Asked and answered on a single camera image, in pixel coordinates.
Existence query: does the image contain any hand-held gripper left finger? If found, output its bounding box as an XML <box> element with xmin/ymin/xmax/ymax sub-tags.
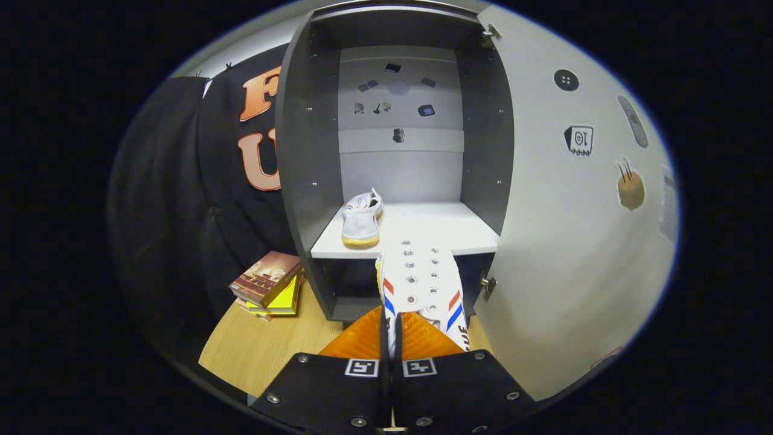
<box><xmin>251</xmin><ymin>305</ymin><xmax>392</xmax><ymax>435</ymax></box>

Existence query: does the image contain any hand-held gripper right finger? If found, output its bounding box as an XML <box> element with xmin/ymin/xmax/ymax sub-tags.
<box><xmin>396</xmin><ymin>311</ymin><xmax>538</xmax><ymax>435</ymax></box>

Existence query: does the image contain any white canvas shoe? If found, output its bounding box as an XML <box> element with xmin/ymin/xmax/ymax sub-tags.
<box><xmin>374</xmin><ymin>239</ymin><xmax>470</xmax><ymax>357</ymax></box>
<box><xmin>340</xmin><ymin>188</ymin><xmax>385</xmax><ymax>247</ymax></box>

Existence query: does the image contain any beige shoe cabinet door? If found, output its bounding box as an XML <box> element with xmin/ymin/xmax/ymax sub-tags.
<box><xmin>474</xmin><ymin>3</ymin><xmax>680</xmax><ymax>402</ymax></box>

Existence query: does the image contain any dark grey shoe cabinet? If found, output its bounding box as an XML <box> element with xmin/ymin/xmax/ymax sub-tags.
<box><xmin>275</xmin><ymin>3</ymin><xmax>514</xmax><ymax>324</ymax></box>

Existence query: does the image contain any white cabinet shelf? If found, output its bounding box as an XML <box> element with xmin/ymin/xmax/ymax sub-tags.
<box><xmin>310</xmin><ymin>201</ymin><xmax>501</xmax><ymax>260</ymax></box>

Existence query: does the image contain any yellow book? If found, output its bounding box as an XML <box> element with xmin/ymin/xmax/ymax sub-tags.
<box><xmin>245</xmin><ymin>275</ymin><xmax>303</xmax><ymax>318</ymax></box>

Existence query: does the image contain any brown cover book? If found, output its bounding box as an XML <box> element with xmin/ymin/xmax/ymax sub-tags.
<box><xmin>228</xmin><ymin>251</ymin><xmax>301</xmax><ymax>309</ymax></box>

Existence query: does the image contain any black backdrop cloth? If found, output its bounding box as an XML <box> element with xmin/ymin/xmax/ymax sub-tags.
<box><xmin>109</xmin><ymin>42</ymin><xmax>315</xmax><ymax>363</ymax></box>

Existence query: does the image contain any row of black cloth clips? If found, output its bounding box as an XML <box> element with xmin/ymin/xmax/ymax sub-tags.
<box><xmin>193</xmin><ymin>60</ymin><xmax>233</xmax><ymax>79</ymax></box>

